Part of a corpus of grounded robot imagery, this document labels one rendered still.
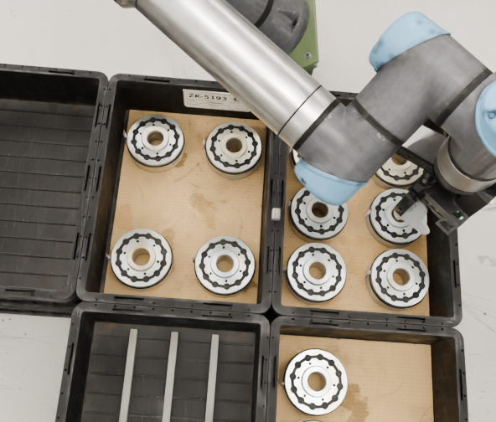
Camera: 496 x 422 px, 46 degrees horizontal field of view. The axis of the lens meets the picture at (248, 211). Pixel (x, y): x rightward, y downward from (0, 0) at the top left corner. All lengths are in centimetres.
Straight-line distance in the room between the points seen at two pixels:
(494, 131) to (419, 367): 55
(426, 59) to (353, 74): 74
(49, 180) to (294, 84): 59
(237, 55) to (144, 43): 73
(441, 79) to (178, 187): 58
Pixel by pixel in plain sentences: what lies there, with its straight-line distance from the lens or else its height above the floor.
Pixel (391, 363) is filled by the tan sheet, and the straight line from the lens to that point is 104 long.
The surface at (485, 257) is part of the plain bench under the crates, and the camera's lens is 128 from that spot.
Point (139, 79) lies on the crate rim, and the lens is 105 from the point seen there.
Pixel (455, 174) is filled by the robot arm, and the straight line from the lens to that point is 70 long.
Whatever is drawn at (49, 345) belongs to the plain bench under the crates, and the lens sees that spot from 117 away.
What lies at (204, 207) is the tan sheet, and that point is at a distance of 105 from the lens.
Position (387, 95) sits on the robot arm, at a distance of 64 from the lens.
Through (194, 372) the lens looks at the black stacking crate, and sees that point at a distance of 100.
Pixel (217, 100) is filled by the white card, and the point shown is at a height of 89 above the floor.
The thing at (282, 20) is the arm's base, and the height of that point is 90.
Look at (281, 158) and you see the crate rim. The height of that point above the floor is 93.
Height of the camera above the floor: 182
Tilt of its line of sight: 71 degrees down
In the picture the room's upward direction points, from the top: 10 degrees clockwise
